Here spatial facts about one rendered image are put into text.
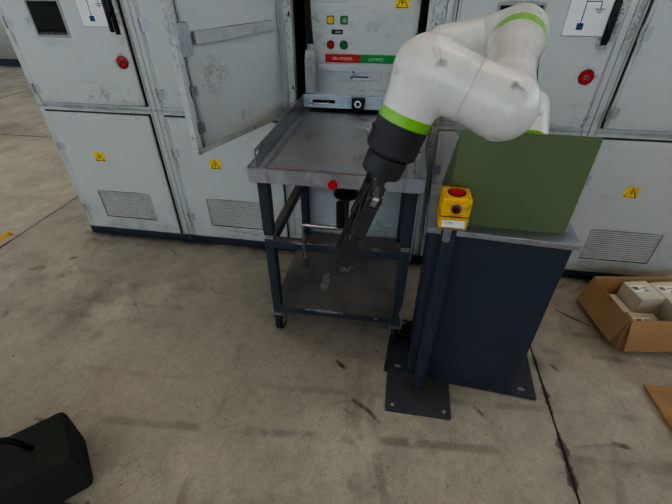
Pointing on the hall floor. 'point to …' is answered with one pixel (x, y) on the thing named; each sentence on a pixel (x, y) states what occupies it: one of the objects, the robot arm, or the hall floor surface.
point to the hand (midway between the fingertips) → (347, 244)
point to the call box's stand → (396, 395)
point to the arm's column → (485, 309)
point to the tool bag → (44, 463)
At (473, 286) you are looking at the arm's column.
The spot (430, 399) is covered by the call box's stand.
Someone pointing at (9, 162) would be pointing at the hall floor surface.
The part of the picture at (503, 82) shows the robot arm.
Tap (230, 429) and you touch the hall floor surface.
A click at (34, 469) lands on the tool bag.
